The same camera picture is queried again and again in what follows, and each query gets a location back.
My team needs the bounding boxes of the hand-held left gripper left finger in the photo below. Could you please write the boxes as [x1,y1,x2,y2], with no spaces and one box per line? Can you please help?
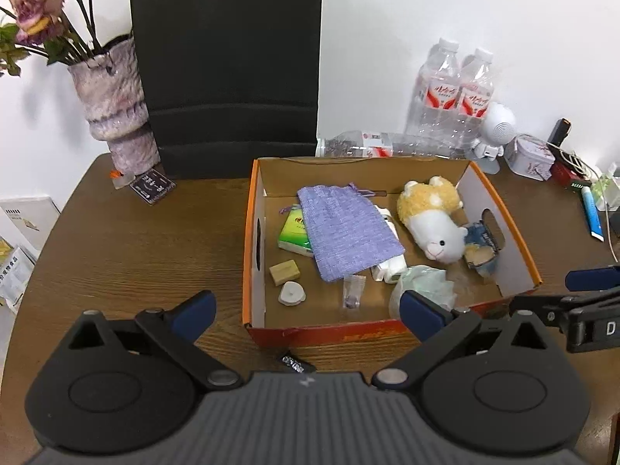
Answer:
[65,289,241,391]

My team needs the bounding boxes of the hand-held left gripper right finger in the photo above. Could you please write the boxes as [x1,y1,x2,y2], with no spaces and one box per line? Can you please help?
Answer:
[372,289,558,391]

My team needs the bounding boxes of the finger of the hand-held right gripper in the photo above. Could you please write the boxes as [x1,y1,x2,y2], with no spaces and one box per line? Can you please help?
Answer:
[508,291,620,334]
[565,265,620,292]

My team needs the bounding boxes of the clear plastic bag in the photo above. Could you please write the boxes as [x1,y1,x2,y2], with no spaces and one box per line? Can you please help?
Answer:
[389,265,458,320]

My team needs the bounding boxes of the red cardboard box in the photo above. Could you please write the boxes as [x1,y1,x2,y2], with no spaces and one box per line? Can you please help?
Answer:
[242,156,543,348]

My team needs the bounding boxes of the white folding phone holder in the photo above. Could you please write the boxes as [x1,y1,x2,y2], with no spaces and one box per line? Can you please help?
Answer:
[370,206,408,284]

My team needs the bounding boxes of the small clear zip bag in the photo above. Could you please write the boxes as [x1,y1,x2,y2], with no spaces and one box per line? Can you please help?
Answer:
[342,274,367,311]

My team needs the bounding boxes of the blue snack cup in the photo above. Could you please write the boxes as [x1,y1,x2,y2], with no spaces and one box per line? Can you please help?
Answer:
[462,221,503,278]

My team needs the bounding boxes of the white and yellow plush toy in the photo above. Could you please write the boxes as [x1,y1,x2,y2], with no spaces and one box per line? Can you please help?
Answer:
[397,177,468,263]

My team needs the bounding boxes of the beige wooden block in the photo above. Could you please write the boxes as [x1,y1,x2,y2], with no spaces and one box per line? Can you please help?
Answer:
[269,260,301,286]

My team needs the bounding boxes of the purple cloth pouch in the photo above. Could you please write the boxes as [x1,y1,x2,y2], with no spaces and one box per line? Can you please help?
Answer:
[296,183,406,282]

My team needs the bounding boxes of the green tissue pack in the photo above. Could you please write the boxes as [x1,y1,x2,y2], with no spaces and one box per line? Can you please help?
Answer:
[277,205,313,257]

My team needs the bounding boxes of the blue and white tube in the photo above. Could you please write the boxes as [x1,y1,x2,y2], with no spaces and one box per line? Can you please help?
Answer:
[581,186,604,242]

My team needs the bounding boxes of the small clear spray bottle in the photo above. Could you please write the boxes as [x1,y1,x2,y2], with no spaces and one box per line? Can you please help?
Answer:
[596,165,620,212]

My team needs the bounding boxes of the dark red box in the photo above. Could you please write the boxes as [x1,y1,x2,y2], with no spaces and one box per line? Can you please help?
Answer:
[552,160,590,189]

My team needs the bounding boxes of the dark printed card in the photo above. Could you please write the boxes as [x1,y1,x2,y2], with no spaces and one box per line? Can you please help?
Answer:
[130,167,176,206]

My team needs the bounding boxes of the white tin box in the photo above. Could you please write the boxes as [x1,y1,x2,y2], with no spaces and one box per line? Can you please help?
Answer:
[504,134,556,181]

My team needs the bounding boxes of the black charger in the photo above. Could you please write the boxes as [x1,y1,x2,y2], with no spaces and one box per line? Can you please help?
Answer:
[547,118,573,149]

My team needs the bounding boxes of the clear water bottle red label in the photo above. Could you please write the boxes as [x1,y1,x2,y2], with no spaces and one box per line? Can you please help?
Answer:
[453,47,495,147]
[317,130,467,160]
[406,37,460,142]

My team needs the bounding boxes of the white round speaker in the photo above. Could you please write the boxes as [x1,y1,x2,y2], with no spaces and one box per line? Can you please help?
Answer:
[471,102,517,162]

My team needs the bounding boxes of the white cardboard boxes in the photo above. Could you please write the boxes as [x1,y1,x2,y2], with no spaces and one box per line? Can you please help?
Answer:
[0,196,62,312]

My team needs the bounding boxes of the mottled purple vase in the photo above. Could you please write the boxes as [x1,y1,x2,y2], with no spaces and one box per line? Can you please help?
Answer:
[68,34,161,176]

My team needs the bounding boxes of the black paper bag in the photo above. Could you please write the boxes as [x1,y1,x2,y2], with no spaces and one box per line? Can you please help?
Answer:
[129,0,324,180]

